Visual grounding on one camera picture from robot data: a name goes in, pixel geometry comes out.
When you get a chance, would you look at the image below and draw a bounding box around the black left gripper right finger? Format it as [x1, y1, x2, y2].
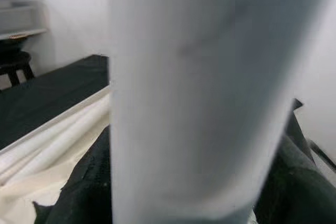
[253, 134, 336, 224]

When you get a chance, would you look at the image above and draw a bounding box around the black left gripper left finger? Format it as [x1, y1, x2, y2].
[33, 123, 113, 224]

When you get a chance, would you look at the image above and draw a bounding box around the cream plastic children table top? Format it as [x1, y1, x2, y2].
[0, 84, 111, 208]

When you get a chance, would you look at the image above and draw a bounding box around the black table cloth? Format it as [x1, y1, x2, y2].
[0, 55, 316, 162]

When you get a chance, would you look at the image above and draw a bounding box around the black round stool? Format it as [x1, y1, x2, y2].
[0, 50, 35, 90]

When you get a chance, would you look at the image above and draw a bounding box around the clear storage box green lid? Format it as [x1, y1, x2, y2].
[0, 0, 49, 38]

